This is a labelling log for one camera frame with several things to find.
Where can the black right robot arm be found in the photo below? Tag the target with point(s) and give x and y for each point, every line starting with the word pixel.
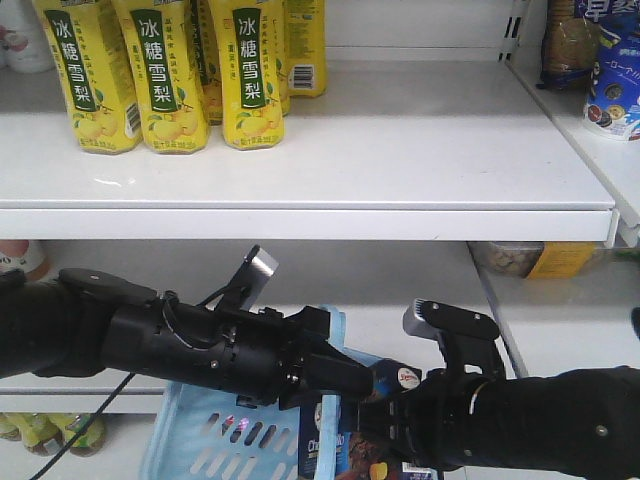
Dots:
pixel 583 423

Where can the clear yellow cookie tub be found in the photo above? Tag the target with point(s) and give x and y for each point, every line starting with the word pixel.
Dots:
pixel 536 260

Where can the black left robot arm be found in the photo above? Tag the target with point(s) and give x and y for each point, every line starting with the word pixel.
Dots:
pixel 85 321

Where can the yellow pear drink bottle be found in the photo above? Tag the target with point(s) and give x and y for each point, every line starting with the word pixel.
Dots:
pixel 251 103
pixel 159 39
pixel 94 73

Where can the light blue plastic basket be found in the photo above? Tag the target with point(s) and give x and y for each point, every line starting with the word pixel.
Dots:
pixel 204 434

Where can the white supermarket shelving unit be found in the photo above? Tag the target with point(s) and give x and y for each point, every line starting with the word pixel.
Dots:
pixel 431 134

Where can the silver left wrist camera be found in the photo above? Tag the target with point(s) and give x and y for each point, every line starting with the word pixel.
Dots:
pixel 249 280

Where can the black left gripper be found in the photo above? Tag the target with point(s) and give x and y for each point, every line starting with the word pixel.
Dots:
pixel 262 362

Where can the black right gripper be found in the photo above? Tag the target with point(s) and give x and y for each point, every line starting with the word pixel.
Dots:
pixel 427 425

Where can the brown biscuit packet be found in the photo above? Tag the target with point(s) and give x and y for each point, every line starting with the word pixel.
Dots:
pixel 570 43

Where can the blue white cookie cup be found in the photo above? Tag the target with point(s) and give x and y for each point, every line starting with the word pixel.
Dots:
pixel 611 107

